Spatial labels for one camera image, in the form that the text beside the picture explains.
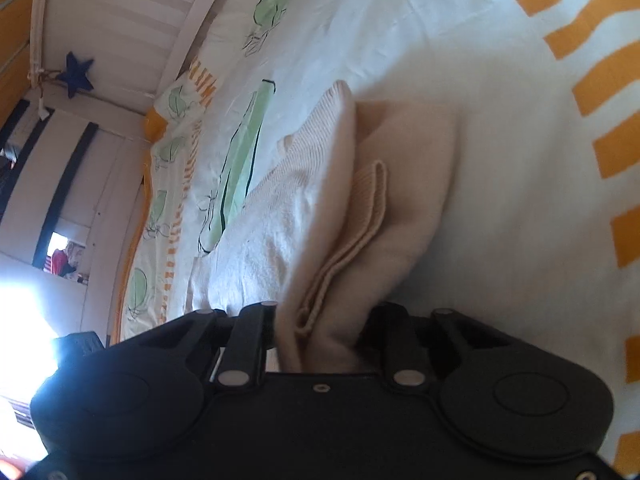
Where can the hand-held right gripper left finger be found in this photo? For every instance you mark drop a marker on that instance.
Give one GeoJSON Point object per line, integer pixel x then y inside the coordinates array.
{"type": "Point", "coordinates": [250, 342]}

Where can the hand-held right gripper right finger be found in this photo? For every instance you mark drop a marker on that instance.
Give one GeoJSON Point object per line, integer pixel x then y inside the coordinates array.
{"type": "Point", "coordinates": [402, 342]}

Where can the beige knit sweater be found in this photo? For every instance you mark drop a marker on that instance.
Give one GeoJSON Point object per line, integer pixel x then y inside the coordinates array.
{"type": "Point", "coordinates": [320, 220]}

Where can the red toy figure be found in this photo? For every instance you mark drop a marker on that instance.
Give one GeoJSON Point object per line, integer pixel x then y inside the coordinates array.
{"type": "Point", "coordinates": [62, 260]}

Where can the white cabinet with black stripes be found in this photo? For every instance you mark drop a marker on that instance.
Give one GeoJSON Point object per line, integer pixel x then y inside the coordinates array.
{"type": "Point", "coordinates": [75, 185]}

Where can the printed bed blanket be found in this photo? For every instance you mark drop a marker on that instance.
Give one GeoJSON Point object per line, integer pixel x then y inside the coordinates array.
{"type": "Point", "coordinates": [500, 110]}

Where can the printed pillow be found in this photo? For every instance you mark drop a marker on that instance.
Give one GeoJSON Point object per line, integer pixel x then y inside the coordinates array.
{"type": "Point", "coordinates": [182, 97]}

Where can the blue star decoration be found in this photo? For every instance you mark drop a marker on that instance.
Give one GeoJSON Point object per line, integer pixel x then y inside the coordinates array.
{"type": "Point", "coordinates": [75, 74]}

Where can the white slatted bed rail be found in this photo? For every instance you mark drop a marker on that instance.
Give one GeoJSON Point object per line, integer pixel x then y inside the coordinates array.
{"type": "Point", "coordinates": [120, 15]}

